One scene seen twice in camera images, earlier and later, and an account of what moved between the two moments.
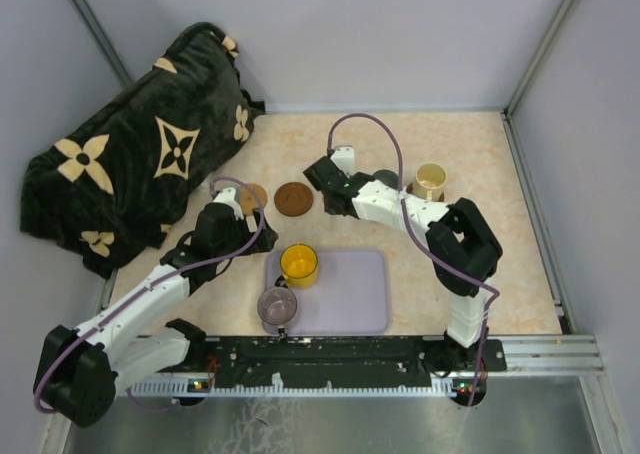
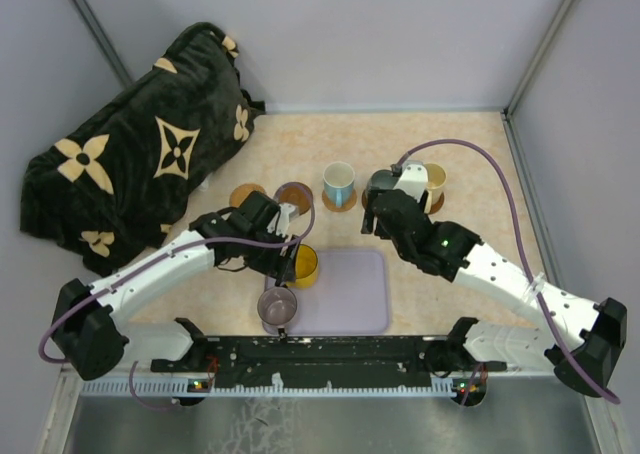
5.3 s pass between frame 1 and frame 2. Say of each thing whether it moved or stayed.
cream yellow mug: stayed
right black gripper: moved
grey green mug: stayed
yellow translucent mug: stayed
